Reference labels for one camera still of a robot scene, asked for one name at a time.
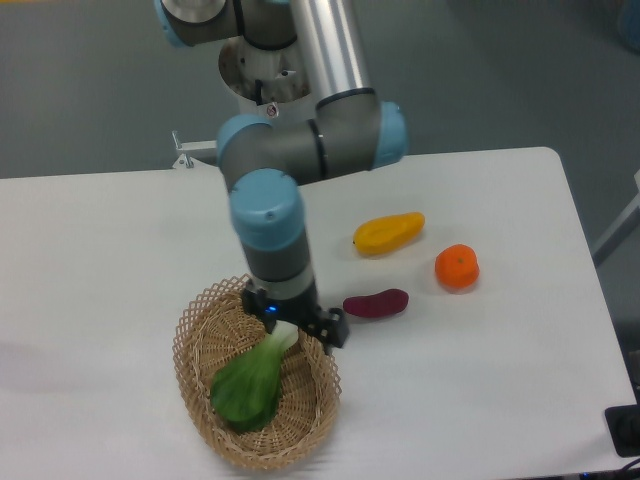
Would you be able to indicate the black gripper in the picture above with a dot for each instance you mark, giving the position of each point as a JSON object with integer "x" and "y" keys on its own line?
{"x": 329, "y": 327}

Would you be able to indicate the green bok choy vegetable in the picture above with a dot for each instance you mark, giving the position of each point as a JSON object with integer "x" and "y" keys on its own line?
{"x": 246, "y": 392}

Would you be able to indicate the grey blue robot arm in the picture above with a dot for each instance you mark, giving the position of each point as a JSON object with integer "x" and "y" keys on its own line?
{"x": 265, "y": 164}

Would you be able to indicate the woven wicker basket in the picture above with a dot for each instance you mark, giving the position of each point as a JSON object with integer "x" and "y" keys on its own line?
{"x": 212, "y": 330}

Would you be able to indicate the purple sweet potato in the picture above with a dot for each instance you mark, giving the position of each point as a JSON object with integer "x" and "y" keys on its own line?
{"x": 383, "y": 304}

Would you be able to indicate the yellow papaya half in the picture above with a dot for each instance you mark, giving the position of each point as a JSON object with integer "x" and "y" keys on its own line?
{"x": 384, "y": 235}

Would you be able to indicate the orange tangerine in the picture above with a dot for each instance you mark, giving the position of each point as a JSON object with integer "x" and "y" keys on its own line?
{"x": 457, "y": 267}

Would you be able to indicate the black device at table edge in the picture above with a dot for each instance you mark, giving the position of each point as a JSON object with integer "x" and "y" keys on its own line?
{"x": 623, "y": 425}

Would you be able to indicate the white furniture leg right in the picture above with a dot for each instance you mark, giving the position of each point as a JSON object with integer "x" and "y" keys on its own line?
{"x": 626, "y": 222}

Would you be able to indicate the white pedestal base frame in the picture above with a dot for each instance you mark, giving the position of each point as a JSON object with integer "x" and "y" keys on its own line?
{"x": 191, "y": 153}

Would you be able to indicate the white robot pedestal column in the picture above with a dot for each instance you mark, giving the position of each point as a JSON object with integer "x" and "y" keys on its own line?
{"x": 270, "y": 83}

